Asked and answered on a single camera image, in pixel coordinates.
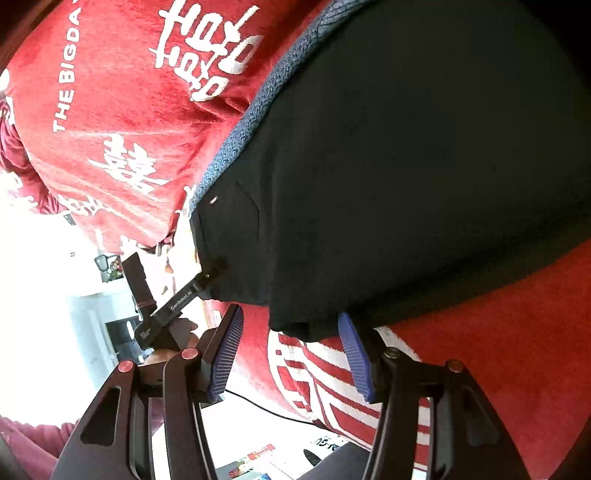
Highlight dark framed object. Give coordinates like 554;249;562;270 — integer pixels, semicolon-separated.
94;252;124;283

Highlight black cable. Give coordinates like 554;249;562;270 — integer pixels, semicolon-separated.
225;389;320;424

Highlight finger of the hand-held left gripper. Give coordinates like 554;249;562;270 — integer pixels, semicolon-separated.
196;258;228;297

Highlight colourful printed papers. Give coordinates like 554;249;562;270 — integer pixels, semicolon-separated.
216;442;297;480

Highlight black pants with blue waistband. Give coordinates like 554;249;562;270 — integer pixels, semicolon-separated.
188;0;591;344

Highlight maroon cloth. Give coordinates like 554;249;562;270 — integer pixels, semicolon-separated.
0;99;62;216

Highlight person's left forearm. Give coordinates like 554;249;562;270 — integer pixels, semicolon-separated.
0;397;167;480

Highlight red printed blanket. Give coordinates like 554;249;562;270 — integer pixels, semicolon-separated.
0;0;591;480

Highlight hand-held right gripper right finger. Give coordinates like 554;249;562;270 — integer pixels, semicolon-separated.
338;313;532;480

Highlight white slipper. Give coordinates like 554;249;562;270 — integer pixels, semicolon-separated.
302;434;352;468

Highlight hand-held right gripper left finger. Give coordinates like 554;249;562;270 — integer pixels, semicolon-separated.
51;305;245;480

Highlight person's leg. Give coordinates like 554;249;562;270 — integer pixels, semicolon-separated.
295;442;385;480

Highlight person's left hand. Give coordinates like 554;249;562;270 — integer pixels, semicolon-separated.
146;351;182;368

